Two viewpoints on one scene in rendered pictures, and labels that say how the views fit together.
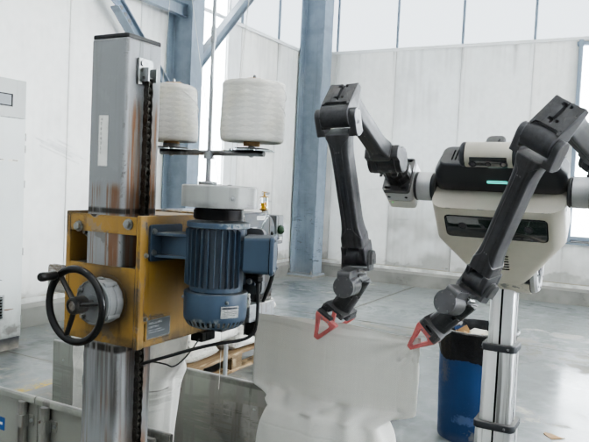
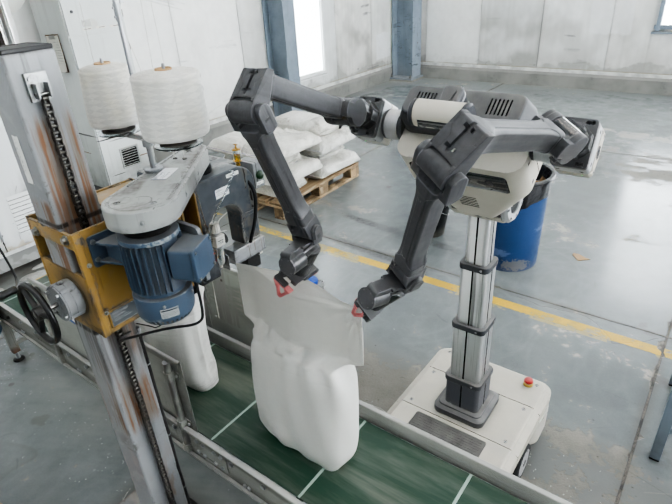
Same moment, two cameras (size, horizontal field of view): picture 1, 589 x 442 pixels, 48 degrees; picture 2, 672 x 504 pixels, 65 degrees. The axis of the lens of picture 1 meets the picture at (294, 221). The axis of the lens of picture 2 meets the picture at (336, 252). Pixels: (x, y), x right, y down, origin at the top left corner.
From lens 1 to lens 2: 82 cm
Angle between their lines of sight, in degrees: 27
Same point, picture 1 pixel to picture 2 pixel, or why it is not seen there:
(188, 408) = (230, 295)
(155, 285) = (111, 282)
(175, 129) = (109, 119)
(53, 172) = (160, 22)
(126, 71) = (13, 94)
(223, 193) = (130, 220)
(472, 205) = not seen: hidden behind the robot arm
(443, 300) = (365, 297)
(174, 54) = not seen: outside the picture
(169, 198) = (271, 28)
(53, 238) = not seen: hidden behind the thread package
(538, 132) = (432, 163)
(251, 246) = (175, 259)
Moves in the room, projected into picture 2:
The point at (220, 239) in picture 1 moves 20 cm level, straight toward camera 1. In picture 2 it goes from (144, 255) to (110, 302)
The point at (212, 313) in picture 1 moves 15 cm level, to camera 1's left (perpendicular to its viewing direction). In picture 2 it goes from (153, 315) to (99, 313)
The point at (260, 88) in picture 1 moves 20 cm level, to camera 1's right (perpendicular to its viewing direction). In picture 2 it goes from (160, 88) to (246, 86)
